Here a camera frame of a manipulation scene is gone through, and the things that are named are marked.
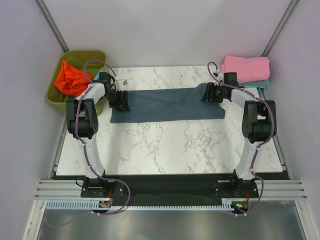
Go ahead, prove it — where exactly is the folded pink t shirt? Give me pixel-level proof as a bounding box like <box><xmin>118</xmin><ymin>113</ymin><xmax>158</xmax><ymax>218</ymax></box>
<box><xmin>219</xmin><ymin>55</ymin><xmax>270</xmax><ymax>84</ymax></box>

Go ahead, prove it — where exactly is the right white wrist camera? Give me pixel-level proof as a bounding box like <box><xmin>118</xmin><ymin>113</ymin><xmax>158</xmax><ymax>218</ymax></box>
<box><xmin>213</xmin><ymin>71</ymin><xmax>224</xmax><ymax>81</ymax></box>

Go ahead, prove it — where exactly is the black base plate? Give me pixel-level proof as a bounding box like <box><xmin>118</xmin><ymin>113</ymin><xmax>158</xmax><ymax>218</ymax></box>
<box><xmin>79</xmin><ymin>173</ymin><xmax>260</xmax><ymax>207</ymax></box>

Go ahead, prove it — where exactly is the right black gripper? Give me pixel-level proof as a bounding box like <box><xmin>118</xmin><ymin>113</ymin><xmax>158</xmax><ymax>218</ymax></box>
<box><xmin>201</xmin><ymin>82</ymin><xmax>225</xmax><ymax>104</ymax></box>

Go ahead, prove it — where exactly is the slotted cable duct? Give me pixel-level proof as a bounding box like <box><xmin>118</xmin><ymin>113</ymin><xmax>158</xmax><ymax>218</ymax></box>
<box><xmin>45</xmin><ymin>199</ymin><xmax>248</xmax><ymax>211</ymax></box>

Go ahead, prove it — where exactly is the aluminium rail frame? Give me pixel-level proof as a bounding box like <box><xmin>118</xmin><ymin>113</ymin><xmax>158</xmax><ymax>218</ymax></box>
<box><xmin>36</xmin><ymin>100</ymin><xmax>306</xmax><ymax>203</ymax></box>

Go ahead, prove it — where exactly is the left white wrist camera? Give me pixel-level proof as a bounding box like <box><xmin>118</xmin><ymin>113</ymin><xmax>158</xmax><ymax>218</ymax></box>
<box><xmin>115</xmin><ymin>79</ymin><xmax>128</xmax><ymax>91</ymax></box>

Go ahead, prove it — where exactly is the right corner aluminium post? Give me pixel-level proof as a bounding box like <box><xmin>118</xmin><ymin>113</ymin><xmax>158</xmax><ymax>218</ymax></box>
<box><xmin>261</xmin><ymin>0</ymin><xmax>300</xmax><ymax>57</ymax></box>

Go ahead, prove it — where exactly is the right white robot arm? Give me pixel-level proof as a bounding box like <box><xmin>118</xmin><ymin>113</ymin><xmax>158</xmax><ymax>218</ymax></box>
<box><xmin>201</xmin><ymin>72</ymin><xmax>277</xmax><ymax>198</ymax></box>

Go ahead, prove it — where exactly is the olive green plastic bin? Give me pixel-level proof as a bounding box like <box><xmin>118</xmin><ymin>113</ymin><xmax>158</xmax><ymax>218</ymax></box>
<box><xmin>45</xmin><ymin>50</ymin><xmax>109</xmax><ymax>116</ymax></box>

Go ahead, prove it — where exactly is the left corner aluminium post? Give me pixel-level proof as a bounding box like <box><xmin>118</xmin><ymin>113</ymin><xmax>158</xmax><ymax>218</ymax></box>
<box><xmin>34</xmin><ymin>0</ymin><xmax>70</xmax><ymax>53</ymax></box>

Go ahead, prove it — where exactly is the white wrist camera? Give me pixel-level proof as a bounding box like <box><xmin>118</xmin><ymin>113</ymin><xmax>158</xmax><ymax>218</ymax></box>
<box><xmin>115</xmin><ymin>79</ymin><xmax>128</xmax><ymax>91</ymax></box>
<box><xmin>213</xmin><ymin>71</ymin><xmax>224</xmax><ymax>81</ymax></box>

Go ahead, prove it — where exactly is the light blue cloth in bin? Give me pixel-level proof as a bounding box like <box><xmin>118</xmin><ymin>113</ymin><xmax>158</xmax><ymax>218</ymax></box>
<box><xmin>93</xmin><ymin>67</ymin><xmax>104</xmax><ymax>81</ymax></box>

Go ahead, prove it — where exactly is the folded teal t shirt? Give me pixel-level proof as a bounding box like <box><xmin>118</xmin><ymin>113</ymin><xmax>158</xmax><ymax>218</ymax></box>
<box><xmin>241</xmin><ymin>79</ymin><xmax>269</xmax><ymax>89</ymax></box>

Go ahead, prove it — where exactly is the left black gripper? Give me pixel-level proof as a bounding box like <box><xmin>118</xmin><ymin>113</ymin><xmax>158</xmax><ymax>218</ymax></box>
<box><xmin>102</xmin><ymin>89</ymin><xmax>130</xmax><ymax>113</ymax></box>

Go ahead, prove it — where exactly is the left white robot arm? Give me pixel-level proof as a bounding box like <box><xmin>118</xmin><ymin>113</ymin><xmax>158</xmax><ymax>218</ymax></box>
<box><xmin>66</xmin><ymin>72</ymin><xmax>130</xmax><ymax>198</ymax></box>

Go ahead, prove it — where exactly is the orange t shirt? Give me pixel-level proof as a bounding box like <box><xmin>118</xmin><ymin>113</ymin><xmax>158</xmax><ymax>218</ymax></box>
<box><xmin>54</xmin><ymin>60</ymin><xmax>90</xmax><ymax>97</ymax></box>

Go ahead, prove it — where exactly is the grey-blue t shirt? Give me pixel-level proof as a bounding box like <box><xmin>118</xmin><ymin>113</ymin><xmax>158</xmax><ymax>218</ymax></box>
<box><xmin>110</xmin><ymin>83</ymin><xmax>225</xmax><ymax>124</ymax></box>

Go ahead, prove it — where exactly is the corner aluminium post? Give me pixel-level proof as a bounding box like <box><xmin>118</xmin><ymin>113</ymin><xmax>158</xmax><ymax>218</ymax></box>
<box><xmin>34</xmin><ymin>0</ymin><xmax>70</xmax><ymax>53</ymax></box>
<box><xmin>261</xmin><ymin>0</ymin><xmax>300</xmax><ymax>57</ymax></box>

